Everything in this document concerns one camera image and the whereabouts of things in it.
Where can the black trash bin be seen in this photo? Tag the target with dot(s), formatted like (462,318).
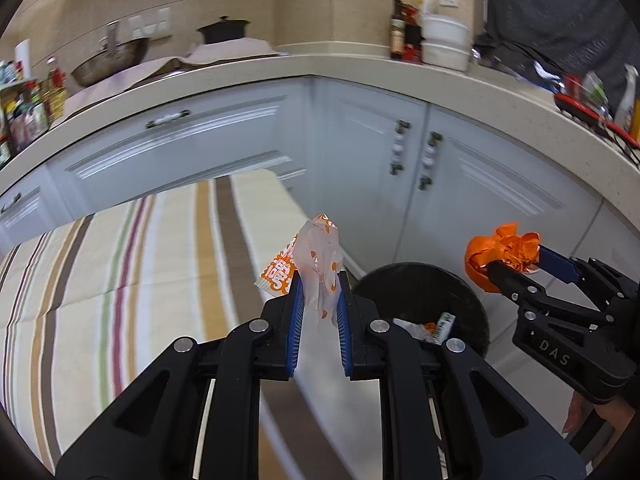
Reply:
(395,290)

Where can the small white cabinet drawer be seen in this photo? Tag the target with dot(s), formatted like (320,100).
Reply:
(27,220)

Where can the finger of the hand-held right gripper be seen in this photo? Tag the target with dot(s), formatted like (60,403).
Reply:
(515,285)
(557,265)

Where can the clear crumpled plastic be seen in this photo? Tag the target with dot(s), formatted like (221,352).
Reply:
(409,329)

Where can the small orange wrapper piece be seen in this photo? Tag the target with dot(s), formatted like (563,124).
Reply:
(429,331)

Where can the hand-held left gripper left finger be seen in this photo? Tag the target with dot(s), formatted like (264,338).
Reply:
(296,330)

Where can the person's right hand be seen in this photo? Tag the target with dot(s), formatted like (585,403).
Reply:
(572,412)

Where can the white wall outlet plate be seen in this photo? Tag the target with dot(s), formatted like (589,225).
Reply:
(150,22)

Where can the group of condiment bottles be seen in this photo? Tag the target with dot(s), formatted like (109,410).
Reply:
(30,105)

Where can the dark grey cloth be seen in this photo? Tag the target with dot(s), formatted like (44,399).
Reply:
(555,5)

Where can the steel wok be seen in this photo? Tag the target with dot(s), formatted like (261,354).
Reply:
(110,62)

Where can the striped tablecloth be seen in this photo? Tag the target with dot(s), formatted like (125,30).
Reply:
(150,270)

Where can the beige kitchen countertop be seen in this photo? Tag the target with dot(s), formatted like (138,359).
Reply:
(325,62)

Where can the red packages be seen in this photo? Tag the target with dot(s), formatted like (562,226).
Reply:
(414,40)

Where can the white stacked containers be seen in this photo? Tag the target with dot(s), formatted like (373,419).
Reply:
(445,42)

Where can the white cabinet door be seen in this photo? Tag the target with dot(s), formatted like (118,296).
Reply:
(500,185)
(360,160)

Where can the green packet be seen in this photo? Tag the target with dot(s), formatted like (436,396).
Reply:
(595,91)

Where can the black cooking pot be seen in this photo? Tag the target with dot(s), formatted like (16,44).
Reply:
(222,31)

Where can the orange foil wrapper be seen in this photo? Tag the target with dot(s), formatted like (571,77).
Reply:
(480,260)

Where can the clear orange-printed plastic bag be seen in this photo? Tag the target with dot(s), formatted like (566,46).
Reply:
(320,260)

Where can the beige stove cover cloth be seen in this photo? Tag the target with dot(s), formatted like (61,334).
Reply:
(220,52)

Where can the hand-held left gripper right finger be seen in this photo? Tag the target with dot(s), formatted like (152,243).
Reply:
(344,330)

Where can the small white packet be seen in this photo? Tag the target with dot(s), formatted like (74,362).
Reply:
(445,327)

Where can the wide white cabinet drawer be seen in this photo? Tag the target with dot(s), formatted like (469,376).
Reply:
(175,155)

